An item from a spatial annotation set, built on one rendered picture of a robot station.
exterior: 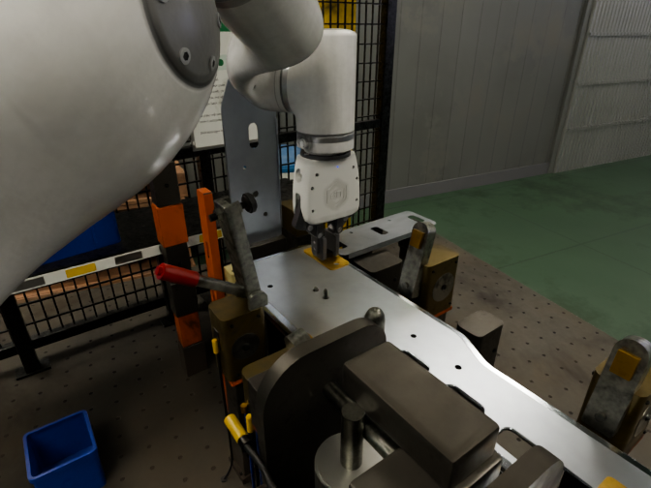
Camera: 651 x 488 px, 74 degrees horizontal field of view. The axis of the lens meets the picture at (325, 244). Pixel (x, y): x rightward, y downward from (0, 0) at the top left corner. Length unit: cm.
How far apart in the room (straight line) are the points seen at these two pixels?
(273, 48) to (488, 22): 390
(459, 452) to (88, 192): 25
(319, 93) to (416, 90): 331
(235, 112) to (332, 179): 30
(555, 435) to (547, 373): 58
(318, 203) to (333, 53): 20
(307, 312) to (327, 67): 38
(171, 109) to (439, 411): 25
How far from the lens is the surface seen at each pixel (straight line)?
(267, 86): 63
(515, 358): 119
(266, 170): 93
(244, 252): 61
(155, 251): 95
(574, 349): 128
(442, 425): 32
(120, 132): 17
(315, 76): 60
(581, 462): 60
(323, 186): 64
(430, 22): 392
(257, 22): 43
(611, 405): 64
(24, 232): 20
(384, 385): 34
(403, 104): 384
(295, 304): 75
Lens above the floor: 142
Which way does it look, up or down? 26 degrees down
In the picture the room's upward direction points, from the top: straight up
